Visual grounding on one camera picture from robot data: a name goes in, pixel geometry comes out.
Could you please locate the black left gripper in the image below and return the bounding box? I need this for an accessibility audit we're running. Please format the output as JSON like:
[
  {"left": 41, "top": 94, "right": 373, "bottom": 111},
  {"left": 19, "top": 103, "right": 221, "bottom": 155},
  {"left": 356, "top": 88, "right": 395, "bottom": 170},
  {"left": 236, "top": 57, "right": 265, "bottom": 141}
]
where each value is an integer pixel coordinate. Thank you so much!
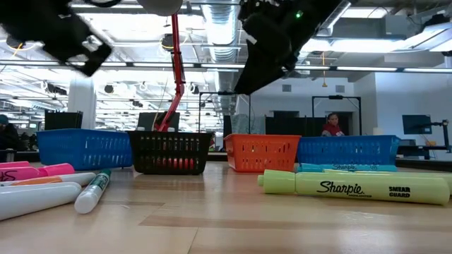
[{"left": 0, "top": 0, "right": 113, "bottom": 77}]

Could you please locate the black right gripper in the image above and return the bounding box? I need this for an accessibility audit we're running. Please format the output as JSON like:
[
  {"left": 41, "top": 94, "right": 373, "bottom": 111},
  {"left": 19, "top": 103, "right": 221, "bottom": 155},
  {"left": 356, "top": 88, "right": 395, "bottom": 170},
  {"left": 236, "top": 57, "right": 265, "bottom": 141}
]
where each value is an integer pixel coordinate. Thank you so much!
[{"left": 234, "top": 0, "right": 343, "bottom": 95}]

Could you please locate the blue plastic basket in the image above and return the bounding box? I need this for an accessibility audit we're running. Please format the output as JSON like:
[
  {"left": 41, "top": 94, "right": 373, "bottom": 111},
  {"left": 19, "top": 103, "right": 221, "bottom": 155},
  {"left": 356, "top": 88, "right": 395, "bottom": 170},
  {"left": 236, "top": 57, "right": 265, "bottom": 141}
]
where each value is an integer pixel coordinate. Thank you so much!
[
  {"left": 296, "top": 135, "right": 402, "bottom": 167},
  {"left": 36, "top": 128, "right": 133, "bottom": 171}
]

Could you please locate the orange highlighter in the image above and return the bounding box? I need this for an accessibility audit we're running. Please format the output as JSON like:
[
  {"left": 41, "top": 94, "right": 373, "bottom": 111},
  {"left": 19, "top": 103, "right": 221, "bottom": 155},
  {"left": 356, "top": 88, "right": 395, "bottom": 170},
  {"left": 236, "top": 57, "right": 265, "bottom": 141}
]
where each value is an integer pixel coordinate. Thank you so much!
[{"left": 155, "top": 157, "right": 196, "bottom": 170}]

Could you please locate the pink Sharpie highlighter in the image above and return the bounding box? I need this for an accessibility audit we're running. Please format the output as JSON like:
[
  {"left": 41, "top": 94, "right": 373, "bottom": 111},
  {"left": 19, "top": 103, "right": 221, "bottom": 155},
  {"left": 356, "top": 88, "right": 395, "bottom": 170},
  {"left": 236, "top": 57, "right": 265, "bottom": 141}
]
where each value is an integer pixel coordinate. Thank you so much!
[{"left": 0, "top": 162, "right": 76, "bottom": 183}]

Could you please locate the orange capped white marker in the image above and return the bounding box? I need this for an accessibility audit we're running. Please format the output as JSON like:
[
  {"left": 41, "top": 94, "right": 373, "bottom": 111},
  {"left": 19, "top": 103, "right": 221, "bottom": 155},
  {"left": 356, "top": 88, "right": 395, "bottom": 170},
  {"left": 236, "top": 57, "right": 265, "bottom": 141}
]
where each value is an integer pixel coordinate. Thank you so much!
[{"left": 0, "top": 171, "right": 97, "bottom": 187}]

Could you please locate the dark green Expo marker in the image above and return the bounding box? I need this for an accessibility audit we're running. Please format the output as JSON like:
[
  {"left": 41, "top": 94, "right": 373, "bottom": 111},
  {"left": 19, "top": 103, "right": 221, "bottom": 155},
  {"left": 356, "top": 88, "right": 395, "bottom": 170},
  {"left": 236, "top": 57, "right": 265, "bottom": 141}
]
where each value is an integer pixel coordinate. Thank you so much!
[{"left": 73, "top": 169, "right": 112, "bottom": 215}]

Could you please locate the teal Sharpie highlighter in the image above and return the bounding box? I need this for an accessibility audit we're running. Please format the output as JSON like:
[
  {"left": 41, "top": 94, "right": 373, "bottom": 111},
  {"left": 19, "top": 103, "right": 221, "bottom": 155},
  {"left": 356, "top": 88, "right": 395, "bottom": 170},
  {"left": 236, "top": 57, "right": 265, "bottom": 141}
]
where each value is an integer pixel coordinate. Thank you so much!
[{"left": 297, "top": 162, "right": 399, "bottom": 173}]

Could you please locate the thick white barrel marker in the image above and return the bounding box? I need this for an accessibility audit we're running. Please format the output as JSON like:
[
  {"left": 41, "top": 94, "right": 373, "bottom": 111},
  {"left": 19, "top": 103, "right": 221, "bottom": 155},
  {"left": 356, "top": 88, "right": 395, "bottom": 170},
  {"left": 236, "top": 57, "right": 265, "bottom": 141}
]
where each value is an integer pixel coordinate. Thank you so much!
[{"left": 0, "top": 182, "right": 82, "bottom": 222}]

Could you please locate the yellow Sharpie highlighter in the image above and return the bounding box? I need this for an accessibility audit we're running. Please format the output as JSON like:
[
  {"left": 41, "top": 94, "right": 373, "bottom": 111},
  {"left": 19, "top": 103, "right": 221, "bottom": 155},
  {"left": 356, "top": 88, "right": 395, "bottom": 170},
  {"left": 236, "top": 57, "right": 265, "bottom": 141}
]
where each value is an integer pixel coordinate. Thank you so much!
[
  {"left": 257, "top": 169, "right": 451, "bottom": 206},
  {"left": 323, "top": 169, "right": 452, "bottom": 196}
]

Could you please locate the black partition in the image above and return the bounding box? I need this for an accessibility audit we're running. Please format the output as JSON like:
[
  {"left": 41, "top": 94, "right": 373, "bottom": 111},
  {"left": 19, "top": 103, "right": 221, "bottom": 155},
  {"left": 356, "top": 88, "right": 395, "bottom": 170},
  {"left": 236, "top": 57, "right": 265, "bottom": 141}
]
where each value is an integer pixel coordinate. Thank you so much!
[{"left": 265, "top": 111, "right": 350, "bottom": 138}]

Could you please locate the orange plastic basket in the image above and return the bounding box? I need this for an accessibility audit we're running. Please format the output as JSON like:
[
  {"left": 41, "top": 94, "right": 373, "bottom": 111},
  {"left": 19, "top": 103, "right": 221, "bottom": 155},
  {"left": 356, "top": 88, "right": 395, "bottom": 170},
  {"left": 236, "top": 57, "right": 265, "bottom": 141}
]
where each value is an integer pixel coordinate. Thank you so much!
[{"left": 224, "top": 133, "right": 302, "bottom": 173}]

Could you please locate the red desk lamp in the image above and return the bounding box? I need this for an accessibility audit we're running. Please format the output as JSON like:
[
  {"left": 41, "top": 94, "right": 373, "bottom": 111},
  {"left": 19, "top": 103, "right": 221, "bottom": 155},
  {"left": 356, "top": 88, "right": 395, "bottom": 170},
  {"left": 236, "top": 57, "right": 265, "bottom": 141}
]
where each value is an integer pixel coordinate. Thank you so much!
[{"left": 136, "top": 0, "right": 186, "bottom": 133}]

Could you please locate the black monitor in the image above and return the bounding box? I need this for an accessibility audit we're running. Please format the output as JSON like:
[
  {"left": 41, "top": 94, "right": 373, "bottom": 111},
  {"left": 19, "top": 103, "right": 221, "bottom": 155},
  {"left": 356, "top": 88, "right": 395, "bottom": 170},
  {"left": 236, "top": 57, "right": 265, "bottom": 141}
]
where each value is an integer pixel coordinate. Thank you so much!
[{"left": 137, "top": 111, "right": 180, "bottom": 132}]

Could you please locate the person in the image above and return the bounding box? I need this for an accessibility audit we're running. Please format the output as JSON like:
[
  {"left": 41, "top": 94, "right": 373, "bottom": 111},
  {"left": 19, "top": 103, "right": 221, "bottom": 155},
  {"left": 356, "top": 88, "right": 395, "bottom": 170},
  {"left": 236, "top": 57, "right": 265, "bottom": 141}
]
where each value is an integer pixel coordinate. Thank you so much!
[
  {"left": 321, "top": 112, "right": 345, "bottom": 138},
  {"left": 0, "top": 114, "right": 18, "bottom": 151}
]

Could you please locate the long ceiling light strip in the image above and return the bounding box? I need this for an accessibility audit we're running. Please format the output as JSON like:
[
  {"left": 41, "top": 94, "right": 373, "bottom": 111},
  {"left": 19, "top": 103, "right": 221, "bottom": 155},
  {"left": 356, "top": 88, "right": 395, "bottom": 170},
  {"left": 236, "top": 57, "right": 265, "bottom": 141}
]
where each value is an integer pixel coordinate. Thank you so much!
[{"left": 0, "top": 60, "right": 452, "bottom": 74}]

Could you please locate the black plastic basket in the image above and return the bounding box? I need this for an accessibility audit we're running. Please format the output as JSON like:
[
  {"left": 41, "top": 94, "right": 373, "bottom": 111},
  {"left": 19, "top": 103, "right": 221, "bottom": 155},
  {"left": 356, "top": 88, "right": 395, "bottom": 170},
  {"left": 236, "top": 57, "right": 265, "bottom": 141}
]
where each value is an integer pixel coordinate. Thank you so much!
[{"left": 127, "top": 130, "right": 215, "bottom": 176}]

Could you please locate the dark computer monitor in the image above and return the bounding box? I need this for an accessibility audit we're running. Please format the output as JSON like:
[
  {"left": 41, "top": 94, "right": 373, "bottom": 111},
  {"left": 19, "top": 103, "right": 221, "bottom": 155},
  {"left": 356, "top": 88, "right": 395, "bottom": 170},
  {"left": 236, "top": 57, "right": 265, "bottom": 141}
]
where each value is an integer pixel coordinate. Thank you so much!
[{"left": 402, "top": 114, "right": 432, "bottom": 135}]

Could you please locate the dark background desk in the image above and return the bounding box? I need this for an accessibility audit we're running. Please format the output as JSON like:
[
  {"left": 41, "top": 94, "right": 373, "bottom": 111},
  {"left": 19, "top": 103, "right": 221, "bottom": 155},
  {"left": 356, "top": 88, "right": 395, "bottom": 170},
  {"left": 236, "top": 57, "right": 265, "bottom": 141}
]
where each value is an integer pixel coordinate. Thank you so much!
[{"left": 395, "top": 145, "right": 452, "bottom": 159}]

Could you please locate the silver round ventilation duct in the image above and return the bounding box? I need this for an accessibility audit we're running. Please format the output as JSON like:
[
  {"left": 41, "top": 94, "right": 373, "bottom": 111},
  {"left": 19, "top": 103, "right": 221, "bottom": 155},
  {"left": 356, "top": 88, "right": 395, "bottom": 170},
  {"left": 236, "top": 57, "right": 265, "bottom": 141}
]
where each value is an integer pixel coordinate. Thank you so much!
[
  {"left": 201, "top": 0, "right": 244, "bottom": 116},
  {"left": 295, "top": 0, "right": 352, "bottom": 66}
]

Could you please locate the black metal rig frame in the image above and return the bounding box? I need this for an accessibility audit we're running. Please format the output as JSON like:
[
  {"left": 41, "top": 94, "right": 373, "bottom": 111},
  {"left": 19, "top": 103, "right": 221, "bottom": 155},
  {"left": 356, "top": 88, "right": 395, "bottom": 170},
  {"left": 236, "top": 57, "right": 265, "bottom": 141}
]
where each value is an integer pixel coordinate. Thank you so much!
[
  {"left": 198, "top": 91, "right": 252, "bottom": 134},
  {"left": 311, "top": 95, "right": 363, "bottom": 137}
]

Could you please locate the black aluminium table frame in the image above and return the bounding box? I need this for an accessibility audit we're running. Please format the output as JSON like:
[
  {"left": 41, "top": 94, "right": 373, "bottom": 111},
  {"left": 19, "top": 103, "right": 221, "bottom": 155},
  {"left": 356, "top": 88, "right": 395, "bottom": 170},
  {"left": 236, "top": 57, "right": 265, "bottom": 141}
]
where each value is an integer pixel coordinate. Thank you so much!
[{"left": 0, "top": 150, "right": 452, "bottom": 169}]

